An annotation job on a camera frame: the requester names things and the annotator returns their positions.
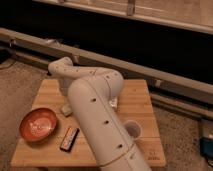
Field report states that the white sponge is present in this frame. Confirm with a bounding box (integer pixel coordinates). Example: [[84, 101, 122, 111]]
[[61, 104, 72, 117]]

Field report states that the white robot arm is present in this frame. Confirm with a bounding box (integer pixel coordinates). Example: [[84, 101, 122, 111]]
[[48, 57, 152, 171]]

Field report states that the orange ceramic bowl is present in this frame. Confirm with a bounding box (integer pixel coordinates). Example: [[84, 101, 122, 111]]
[[19, 108, 58, 142]]

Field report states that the black remote control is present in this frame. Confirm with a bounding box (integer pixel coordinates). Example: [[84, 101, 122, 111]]
[[60, 127, 80, 152]]

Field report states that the wooden table board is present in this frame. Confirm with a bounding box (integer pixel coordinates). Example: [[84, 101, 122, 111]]
[[11, 79, 166, 168]]

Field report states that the white cup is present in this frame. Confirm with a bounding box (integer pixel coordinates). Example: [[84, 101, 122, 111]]
[[123, 120, 142, 140]]

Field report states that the blue object on floor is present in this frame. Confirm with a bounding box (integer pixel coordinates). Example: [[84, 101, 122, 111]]
[[200, 137, 213, 159]]

